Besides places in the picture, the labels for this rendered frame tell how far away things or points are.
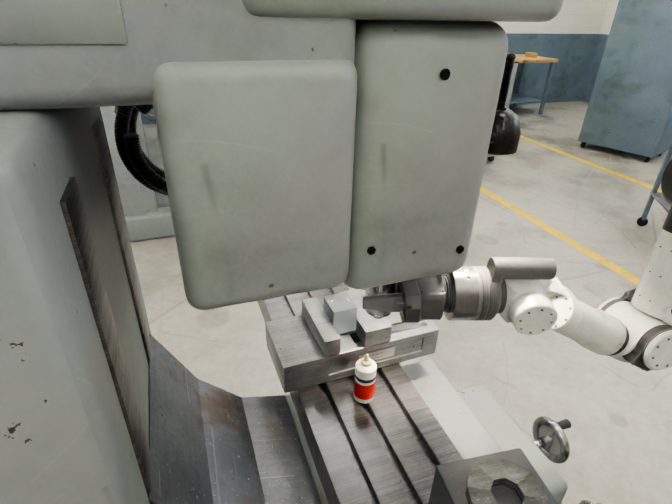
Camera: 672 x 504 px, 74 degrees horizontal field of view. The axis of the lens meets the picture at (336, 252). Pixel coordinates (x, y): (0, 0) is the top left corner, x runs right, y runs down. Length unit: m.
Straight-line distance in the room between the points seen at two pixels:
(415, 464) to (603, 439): 1.64
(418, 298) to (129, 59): 0.48
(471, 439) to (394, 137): 0.69
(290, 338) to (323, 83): 0.62
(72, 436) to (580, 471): 2.03
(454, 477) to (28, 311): 0.48
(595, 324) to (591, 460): 1.50
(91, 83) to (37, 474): 0.33
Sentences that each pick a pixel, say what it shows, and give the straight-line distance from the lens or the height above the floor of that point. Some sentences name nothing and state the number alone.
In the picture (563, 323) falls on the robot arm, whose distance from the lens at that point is 0.82.
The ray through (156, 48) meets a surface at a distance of 0.42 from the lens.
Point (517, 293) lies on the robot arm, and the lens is 0.74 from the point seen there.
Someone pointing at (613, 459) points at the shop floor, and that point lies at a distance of 2.37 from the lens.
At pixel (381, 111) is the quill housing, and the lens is 0.49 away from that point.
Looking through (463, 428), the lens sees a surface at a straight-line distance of 1.03.
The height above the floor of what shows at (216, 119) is 1.55.
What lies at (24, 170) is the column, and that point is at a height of 1.54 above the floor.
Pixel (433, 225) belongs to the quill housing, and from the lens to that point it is 0.58.
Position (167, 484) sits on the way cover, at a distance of 0.70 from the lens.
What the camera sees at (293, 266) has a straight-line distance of 0.50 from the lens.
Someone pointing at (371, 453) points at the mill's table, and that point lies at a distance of 0.86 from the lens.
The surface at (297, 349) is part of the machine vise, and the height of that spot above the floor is 1.03.
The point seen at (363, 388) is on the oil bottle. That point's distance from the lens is 0.89.
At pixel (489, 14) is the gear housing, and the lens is 0.52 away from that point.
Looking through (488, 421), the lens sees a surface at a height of 0.76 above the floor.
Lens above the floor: 1.65
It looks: 29 degrees down
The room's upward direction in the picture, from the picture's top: 2 degrees clockwise
